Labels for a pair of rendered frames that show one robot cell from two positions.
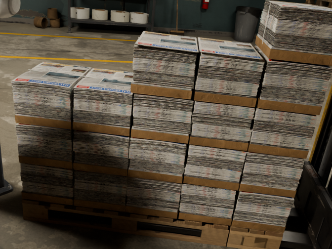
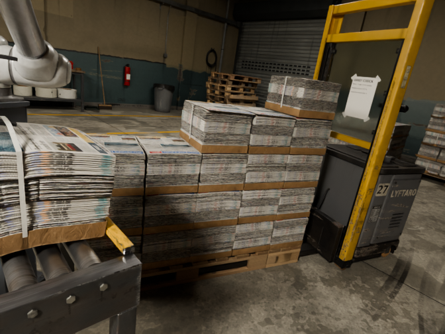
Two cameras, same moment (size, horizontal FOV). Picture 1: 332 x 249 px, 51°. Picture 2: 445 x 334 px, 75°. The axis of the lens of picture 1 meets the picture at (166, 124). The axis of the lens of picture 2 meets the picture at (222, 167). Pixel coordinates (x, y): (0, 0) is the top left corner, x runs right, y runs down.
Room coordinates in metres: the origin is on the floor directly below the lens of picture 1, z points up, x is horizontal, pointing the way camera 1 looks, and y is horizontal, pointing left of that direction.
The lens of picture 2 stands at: (0.20, 0.80, 1.24)
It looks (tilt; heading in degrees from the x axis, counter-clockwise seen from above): 17 degrees down; 331
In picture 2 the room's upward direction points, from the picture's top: 8 degrees clockwise
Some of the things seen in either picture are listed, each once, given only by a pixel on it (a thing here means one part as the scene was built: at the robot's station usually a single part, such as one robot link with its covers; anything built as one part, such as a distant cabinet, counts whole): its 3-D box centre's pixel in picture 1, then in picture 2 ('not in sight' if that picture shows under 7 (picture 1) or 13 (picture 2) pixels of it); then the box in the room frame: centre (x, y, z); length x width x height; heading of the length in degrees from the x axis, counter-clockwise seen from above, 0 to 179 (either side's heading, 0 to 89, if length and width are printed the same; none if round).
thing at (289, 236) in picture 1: (220, 230); (257, 256); (1.61, -0.38, 0.05); 1.05 x 0.10 x 0.04; 88
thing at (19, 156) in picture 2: not in sight; (10, 181); (1.00, 0.92, 0.93); 0.29 x 0.01 x 0.23; 16
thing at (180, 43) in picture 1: (168, 40); (218, 107); (1.72, 0.03, 1.06); 0.37 x 0.29 x 0.01; 179
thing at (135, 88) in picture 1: (163, 80); (211, 140); (1.74, 0.04, 0.86); 0.38 x 0.29 x 0.04; 179
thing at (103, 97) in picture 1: (133, 152); (184, 208); (1.74, 0.16, 0.42); 1.17 x 0.39 x 0.83; 88
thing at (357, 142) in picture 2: not in sight; (342, 137); (1.70, -1.04, 0.92); 0.57 x 0.01 x 0.05; 178
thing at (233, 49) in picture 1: (227, 47); (259, 110); (1.72, -0.25, 1.06); 0.37 x 0.28 x 0.01; 179
